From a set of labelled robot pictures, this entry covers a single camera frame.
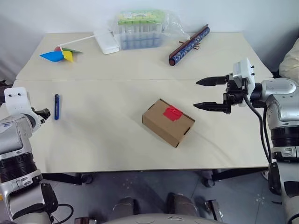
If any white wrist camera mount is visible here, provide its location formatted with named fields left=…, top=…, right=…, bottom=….
left=233, top=57, right=256, bottom=107
left=4, top=87, right=33, bottom=117

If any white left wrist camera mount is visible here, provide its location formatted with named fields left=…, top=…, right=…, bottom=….
left=4, top=87, right=33, bottom=117

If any cream cushion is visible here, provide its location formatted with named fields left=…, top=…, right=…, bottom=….
left=278, top=43, right=299, bottom=79

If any grey robot torso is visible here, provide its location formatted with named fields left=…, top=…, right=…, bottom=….
left=100, top=212, right=226, bottom=224

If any black caster wheel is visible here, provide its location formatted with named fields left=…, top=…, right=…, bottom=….
left=80, top=173, right=94, bottom=185
left=201, top=170, right=216, bottom=188

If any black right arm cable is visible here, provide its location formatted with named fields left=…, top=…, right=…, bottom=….
left=242, top=95, right=274, bottom=164

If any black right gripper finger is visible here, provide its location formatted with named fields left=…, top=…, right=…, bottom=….
left=196, top=75, right=229, bottom=87
left=193, top=101, right=232, bottom=115

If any blue utility cutter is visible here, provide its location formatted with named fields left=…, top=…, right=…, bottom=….
left=54, top=94, right=60, bottom=121

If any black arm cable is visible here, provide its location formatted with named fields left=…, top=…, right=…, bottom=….
left=242, top=95, right=274, bottom=164
left=50, top=203, right=74, bottom=224

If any white flat plastic case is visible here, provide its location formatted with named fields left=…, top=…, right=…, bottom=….
left=93, top=29, right=120, bottom=55

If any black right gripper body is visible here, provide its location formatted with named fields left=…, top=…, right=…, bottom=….
left=221, top=73, right=249, bottom=106

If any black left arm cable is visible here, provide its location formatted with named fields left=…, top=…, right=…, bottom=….
left=50, top=203, right=74, bottom=224

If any blue patterned rolled scroll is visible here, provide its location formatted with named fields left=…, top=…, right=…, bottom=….
left=168, top=24, right=211, bottom=66

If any colourful paper pinwheel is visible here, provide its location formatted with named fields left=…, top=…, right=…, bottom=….
left=39, top=34, right=96, bottom=63

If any dark rounded shape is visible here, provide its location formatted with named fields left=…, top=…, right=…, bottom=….
left=164, top=192, right=197, bottom=218
left=112, top=197, right=141, bottom=220

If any brown cardboard box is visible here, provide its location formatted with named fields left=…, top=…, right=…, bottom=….
left=142, top=98, right=196, bottom=148

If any clear plastic bag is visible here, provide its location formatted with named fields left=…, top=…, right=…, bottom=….
left=108, top=8, right=191, bottom=51

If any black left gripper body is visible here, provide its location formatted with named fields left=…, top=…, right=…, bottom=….
left=31, top=107, right=51, bottom=125

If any black table leg bar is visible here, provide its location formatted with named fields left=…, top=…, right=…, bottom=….
left=43, top=173, right=83, bottom=186
left=211, top=167, right=269, bottom=182

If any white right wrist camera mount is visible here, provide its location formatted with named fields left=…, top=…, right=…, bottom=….
left=233, top=57, right=256, bottom=107

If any metal floor bracket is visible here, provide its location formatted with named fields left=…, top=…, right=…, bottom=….
left=205, top=199, right=222, bottom=220

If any green-lidded test tube pack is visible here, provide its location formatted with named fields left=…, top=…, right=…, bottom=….
left=116, top=9, right=164, bottom=50

